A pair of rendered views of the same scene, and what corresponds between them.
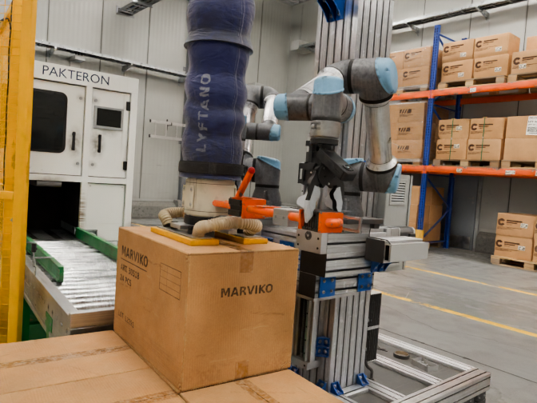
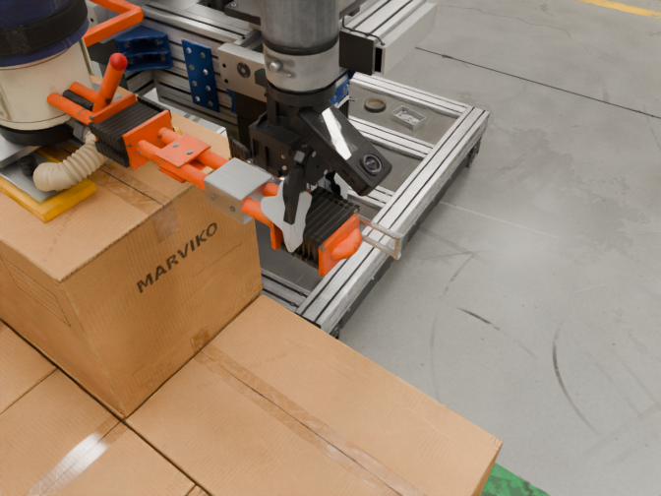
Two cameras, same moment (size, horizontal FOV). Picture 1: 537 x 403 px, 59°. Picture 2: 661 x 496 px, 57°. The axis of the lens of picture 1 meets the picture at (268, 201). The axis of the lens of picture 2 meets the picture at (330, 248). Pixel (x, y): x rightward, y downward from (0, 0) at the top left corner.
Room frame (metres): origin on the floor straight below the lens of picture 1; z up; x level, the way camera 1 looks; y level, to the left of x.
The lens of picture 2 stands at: (0.65, 0.01, 1.60)
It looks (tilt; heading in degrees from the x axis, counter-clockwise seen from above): 46 degrees down; 342
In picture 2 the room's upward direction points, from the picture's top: straight up
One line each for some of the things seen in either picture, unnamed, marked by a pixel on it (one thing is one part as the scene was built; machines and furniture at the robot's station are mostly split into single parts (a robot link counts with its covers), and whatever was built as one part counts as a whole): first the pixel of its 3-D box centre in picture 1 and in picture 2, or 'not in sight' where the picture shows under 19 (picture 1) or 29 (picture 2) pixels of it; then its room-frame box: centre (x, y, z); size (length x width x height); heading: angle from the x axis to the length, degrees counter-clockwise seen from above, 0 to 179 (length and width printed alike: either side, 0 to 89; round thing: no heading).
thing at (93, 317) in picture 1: (157, 310); not in sight; (1.97, 0.43, 0.58); 0.70 x 0.03 x 0.06; 125
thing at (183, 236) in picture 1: (182, 231); (7, 155); (1.62, 0.29, 0.97); 0.34 x 0.10 x 0.05; 35
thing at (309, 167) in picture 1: (320, 163); (298, 124); (1.21, -0.12, 1.21); 0.09 x 0.08 x 0.12; 35
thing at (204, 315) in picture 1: (198, 292); (81, 220); (1.68, 0.22, 0.74); 0.60 x 0.40 x 0.40; 36
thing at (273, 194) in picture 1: (266, 194); not in sight; (2.29, 0.01, 1.09); 0.15 x 0.15 x 0.10
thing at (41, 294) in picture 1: (25, 276); not in sight; (2.74, 1.38, 0.50); 2.31 x 0.05 x 0.19; 35
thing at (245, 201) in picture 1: (247, 207); (133, 130); (1.47, 0.06, 1.07); 0.10 x 0.08 x 0.06; 125
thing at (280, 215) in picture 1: (288, 217); (239, 190); (1.29, -0.06, 1.07); 0.07 x 0.07 x 0.04; 35
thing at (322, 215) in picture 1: (320, 221); (315, 231); (1.18, -0.13, 1.07); 0.08 x 0.07 x 0.05; 35
